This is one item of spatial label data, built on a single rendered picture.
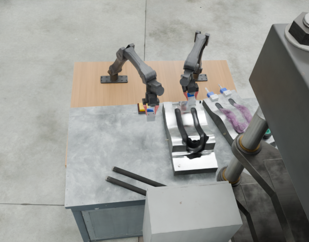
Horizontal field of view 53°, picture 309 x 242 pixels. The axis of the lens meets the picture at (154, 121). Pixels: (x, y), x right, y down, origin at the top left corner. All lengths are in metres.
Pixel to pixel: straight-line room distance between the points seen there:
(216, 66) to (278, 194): 1.60
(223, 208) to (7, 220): 2.00
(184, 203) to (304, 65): 0.58
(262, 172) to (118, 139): 1.10
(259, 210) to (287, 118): 0.62
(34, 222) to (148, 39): 2.46
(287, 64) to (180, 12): 3.79
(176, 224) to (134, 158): 0.93
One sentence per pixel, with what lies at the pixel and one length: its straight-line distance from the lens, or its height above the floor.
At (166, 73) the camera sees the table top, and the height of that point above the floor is 0.80.
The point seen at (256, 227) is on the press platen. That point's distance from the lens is 1.32.
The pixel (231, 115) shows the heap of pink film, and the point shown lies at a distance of 2.06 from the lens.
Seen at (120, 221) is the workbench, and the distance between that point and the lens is 2.17.
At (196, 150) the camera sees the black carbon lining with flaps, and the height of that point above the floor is 0.87.
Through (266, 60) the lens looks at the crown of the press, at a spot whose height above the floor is 1.92.
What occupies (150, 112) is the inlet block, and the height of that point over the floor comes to 0.96.
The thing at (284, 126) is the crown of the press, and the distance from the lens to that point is 0.81.
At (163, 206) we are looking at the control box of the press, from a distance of 1.07.
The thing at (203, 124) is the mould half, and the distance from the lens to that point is 2.01.
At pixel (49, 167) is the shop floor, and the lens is 2.89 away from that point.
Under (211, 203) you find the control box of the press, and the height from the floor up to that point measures 1.47.
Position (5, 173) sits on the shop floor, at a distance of 2.97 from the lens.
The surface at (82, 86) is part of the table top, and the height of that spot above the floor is 0.80.
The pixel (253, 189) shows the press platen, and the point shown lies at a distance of 1.38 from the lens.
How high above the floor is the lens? 2.45
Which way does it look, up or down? 52 degrees down
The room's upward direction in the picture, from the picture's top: 6 degrees clockwise
